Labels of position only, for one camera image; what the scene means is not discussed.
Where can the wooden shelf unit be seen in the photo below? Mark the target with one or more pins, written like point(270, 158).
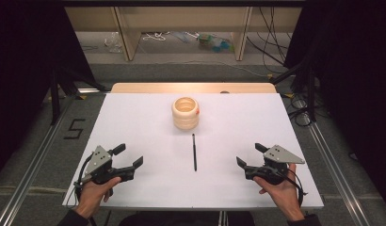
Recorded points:
point(125, 34)

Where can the black metal stand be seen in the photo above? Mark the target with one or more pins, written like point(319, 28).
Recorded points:
point(311, 94)
point(55, 100)

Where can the person's left hand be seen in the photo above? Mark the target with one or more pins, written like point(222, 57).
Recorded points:
point(92, 196)

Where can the dark curtain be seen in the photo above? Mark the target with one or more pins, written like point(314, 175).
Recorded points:
point(354, 78)
point(21, 62)

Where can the aluminium floor rail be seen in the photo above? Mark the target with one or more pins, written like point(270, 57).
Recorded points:
point(28, 182)
point(337, 177)

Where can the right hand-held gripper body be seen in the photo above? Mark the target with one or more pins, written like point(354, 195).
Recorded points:
point(277, 155)

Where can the person's right hand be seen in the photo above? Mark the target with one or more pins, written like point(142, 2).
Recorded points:
point(283, 194)

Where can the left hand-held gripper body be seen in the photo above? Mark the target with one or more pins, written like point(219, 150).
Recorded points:
point(98, 160)

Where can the black pen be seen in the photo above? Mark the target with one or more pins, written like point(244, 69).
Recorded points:
point(194, 153)

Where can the cream ribbed pen holder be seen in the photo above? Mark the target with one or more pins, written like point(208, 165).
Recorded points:
point(185, 121)

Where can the clear plastic bag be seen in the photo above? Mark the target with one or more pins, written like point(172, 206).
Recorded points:
point(113, 42)

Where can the green and blue plastic bag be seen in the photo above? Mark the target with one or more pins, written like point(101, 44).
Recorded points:
point(214, 43)

